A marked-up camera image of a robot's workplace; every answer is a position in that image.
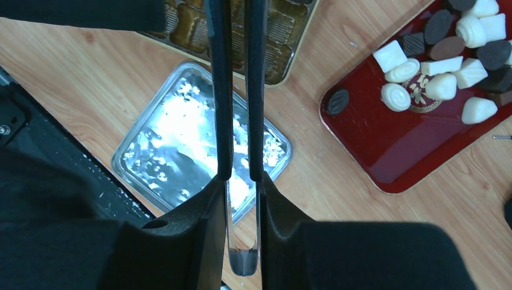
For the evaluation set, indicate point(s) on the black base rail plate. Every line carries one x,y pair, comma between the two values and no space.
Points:
27,127

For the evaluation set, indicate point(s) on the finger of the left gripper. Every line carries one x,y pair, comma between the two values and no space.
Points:
114,15

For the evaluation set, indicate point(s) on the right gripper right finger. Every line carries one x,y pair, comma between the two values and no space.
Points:
298,252

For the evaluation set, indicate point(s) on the red chocolate tray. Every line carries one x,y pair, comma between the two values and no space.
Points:
398,149

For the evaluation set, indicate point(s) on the silver tin lid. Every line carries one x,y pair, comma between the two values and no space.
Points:
169,154

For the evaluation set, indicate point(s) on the metal tongs black tips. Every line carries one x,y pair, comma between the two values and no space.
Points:
229,124

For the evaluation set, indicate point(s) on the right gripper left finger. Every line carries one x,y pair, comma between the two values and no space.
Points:
52,239

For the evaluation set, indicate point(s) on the gold chocolate tin box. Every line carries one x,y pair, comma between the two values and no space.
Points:
185,32

